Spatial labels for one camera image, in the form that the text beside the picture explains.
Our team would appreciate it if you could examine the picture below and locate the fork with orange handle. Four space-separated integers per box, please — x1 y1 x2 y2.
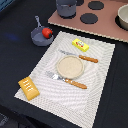
46 71 87 89

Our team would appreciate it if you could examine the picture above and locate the knife with orange handle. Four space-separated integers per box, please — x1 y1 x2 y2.
59 50 98 63

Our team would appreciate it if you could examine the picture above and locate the beige bowl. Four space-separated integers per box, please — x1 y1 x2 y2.
118 4 128 30

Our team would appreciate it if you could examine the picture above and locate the orange toy bread loaf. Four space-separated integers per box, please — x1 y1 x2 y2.
18 77 39 101

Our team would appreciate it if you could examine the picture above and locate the grey toy pot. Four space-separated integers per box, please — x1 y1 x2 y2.
56 0 77 17
31 16 54 46

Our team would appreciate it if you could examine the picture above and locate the yellow toy box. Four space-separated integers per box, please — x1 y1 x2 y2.
72 38 89 52

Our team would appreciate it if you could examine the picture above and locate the red toy tomato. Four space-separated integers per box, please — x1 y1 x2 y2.
42 28 53 39

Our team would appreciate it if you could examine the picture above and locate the white woven placemat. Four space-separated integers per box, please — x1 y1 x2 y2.
13 31 116 128

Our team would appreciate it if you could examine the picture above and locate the round beige plate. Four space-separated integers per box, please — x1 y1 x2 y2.
56 55 84 79

